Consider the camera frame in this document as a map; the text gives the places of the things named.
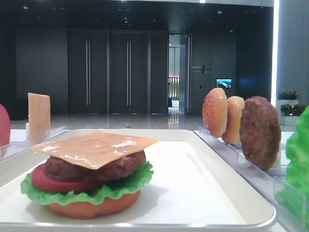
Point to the sesame top bun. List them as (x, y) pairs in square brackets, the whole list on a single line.
[(214, 112)]

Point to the sesame bun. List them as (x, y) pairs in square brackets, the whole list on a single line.
[(214, 112), (234, 112)]

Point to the brown meat patty in burger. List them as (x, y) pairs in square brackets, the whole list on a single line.
[(120, 168)]

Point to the orange cheese slice on burger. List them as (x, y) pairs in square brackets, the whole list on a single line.
[(94, 150)]

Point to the green lettuce leaf in burger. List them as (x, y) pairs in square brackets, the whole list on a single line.
[(114, 190)]

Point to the standing brown meat patty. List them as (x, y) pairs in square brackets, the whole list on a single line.
[(260, 132)]

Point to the standing orange cheese slice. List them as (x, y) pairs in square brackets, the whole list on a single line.
[(39, 114)]

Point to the red tomato slice in burger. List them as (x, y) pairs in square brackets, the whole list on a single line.
[(42, 181)]

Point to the standing red tomato slice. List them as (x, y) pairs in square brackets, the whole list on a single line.
[(5, 126)]

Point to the standing green lettuce leaf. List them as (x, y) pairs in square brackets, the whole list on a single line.
[(298, 164)]

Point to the dark double doors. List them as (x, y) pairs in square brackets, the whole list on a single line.
[(118, 72)]

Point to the burger bottom bun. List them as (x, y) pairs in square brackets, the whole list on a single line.
[(87, 210)]

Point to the potted plants in planter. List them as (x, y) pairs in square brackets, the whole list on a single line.
[(288, 107)]

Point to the left clear acrylic rack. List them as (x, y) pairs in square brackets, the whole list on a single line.
[(13, 148)]

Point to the clear acrylic rack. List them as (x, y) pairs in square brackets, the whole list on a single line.
[(267, 183), (13, 148)]

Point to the right clear acrylic rack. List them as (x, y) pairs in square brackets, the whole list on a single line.
[(267, 183)]

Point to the small wall screen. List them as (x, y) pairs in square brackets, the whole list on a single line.
[(224, 83)]

